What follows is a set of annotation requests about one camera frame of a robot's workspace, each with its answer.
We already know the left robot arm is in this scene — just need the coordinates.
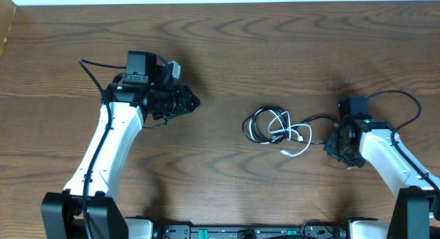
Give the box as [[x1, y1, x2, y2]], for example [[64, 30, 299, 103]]
[[41, 51, 200, 238]]

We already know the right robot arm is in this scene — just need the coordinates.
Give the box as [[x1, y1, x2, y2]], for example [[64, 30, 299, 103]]
[[324, 96, 439, 239]]

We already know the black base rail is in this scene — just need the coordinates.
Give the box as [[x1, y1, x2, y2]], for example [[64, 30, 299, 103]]
[[151, 220, 350, 239]]

